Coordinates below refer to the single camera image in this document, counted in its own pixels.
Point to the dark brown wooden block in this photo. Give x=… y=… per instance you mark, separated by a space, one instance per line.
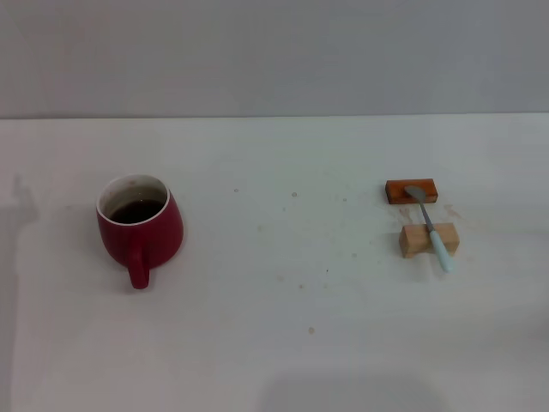
x=396 y=194

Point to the light wooden arch block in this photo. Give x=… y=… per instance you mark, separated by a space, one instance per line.
x=414 y=240

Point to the red ceramic cup with coffee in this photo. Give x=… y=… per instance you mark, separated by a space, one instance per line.
x=146 y=240

